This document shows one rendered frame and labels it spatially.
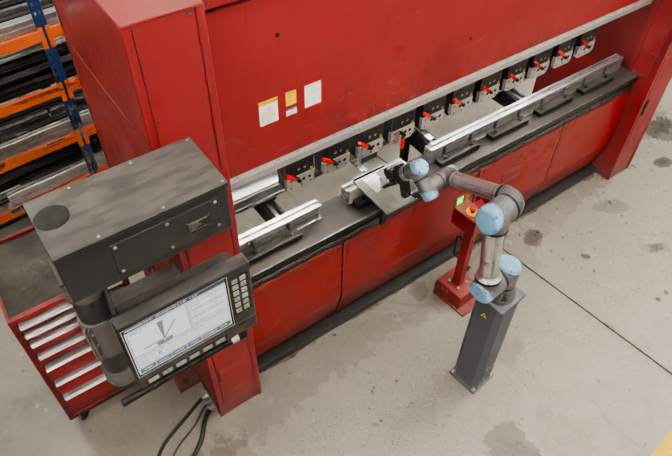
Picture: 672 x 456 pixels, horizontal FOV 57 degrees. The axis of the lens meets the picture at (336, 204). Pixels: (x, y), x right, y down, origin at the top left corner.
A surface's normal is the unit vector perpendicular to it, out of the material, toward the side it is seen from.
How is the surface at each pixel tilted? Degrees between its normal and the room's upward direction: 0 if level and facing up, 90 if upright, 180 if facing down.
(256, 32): 90
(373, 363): 0
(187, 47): 90
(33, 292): 0
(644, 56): 90
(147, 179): 0
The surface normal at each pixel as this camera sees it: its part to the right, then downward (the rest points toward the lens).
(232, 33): 0.57, 0.59
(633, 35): -0.82, 0.40
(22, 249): 0.01, -0.70
